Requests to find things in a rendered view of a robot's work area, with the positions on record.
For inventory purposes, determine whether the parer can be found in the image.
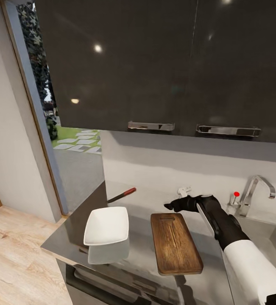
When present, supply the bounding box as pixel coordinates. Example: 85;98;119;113
106;187;136;202

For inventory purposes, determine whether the cutting board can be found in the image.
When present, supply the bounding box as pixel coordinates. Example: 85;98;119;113
151;212;204;273

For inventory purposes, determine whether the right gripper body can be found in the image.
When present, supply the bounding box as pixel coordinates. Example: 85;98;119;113
165;195;192;213

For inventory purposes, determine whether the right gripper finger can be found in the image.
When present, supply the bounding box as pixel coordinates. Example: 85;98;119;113
164;203;173;209

